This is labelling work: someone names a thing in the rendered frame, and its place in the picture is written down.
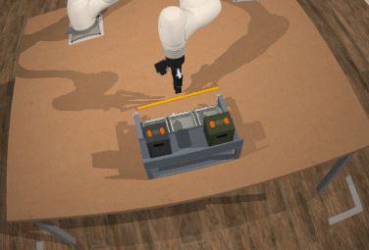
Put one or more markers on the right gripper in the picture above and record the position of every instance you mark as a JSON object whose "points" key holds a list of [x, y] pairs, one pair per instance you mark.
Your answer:
{"points": [[176, 68]]}

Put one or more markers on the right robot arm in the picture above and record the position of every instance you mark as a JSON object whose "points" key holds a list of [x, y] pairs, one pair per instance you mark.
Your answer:
{"points": [[175, 24]]}

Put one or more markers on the grey rectangular rack frame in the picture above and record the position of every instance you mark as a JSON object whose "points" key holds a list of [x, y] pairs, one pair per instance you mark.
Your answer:
{"points": [[182, 141]]}

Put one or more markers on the dark green case with orange latches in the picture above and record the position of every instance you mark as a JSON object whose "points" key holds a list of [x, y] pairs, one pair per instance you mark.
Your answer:
{"points": [[218, 128]]}

